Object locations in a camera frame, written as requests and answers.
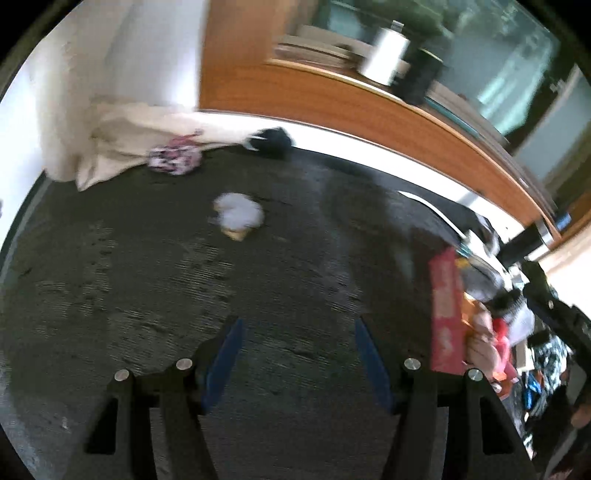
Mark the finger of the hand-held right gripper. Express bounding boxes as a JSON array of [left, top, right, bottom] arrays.
[[524, 262, 591, 352]]

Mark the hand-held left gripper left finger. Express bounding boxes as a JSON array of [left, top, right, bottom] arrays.
[[67, 318, 245, 480]]

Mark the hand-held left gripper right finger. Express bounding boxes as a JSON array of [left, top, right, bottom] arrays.
[[355, 316, 539, 480]]

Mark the red cardboard box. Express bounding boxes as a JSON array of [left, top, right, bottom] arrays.
[[427, 247, 522, 374]]

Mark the black cylinder bottle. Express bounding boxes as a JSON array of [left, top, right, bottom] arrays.
[[499, 222, 555, 264]]

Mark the grey and yellow sock ball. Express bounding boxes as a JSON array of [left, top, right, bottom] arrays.
[[212, 193, 265, 241]]

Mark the leopard print sock ball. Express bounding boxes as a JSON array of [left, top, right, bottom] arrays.
[[148, 131, 204, 176]]

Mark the navy sock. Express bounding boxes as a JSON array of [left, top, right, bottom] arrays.
[[247, 128, 294, 160]]

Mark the cream curtain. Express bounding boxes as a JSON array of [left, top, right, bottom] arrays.
[[34, 0, 259, 192]]

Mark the black thread spool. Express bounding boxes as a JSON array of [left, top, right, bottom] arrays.
[[403, 46, 446, 106]]

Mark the white thread spool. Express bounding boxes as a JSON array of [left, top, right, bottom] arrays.
[[358, 21, 411, 86]]

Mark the white cable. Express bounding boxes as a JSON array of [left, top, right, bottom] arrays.
[[397, 189, 467, 245]]

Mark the wooden window frame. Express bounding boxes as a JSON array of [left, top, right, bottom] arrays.
[[198, 0, 591, 241]]

